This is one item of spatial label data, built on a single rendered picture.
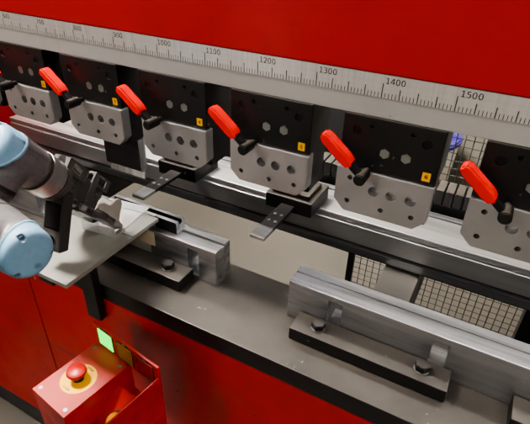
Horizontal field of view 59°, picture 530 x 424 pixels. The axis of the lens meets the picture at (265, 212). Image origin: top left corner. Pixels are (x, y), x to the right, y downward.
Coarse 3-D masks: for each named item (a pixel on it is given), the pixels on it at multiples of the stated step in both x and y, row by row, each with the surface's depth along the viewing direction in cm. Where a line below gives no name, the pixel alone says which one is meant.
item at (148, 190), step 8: (160, 160) 126; (168, 160) 125; (160, 168) 127; (168, 168) 125; (176, 168) 124; (184, 168) 122; (192, 168) 122; (200, 168) 123; (208, 168) 127; (168, 176) 122; (176, 176) 122; (184, 176) 124; (192, 176) 122; (200, 176) 124; (152, 184) 118; (160, 184) 118; (136, 192) 114; (144, 192) 115; (152, 192) 115
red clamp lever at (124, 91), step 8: (120, 88) 85; (128, 88) 86; (120, 96) 85; (128, 96) 85; (136, 96) 86; (128, 104) 85; (136, 104) 85; (144, 104) 86; (136, 112) 85; (144, 112) 86; (152, 120) 85; (160, 120) 87; (152, 128) 86
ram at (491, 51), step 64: (0, 0) 95; (64, 0) 87; (128, 0) 80; (192, 0) 74; (256, 0) 69; (320, 0) 65; (384, 0) 61; (448, 0) 57; (512, 0) 54; (128, 64) 86; (192, 64) 80; (384, 64) 64; (448, 64) 61; (512, 64) 57; (448, 128) 64; (512, 128) 60
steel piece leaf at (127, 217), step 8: (120, 216) 106; (128, 216) 106; (136, 216) 106; (88, 224) 100; (96, 224) 99; (104, 224) 103; (128, 224) 103; (104, 232) 100; (112, 232) 99; (120, 232) 101
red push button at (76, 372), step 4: (72, 364) 95; (76, 364) 95; (80, 364) 95; (84, 364) 95; (68, 368) 94; (72, 368) 94; (76, 368) 94; (80, 368) 94; (84, 368) 94; (68, 372) 93; (72, 372) 93; (76, 372) 93; (80, 372) 93; (84, 372) 94; (68, 376) 93; (72, 376) 93; (76, 376) 93; (80, 376) 93; (76, 380) 94; (80, 380) 94
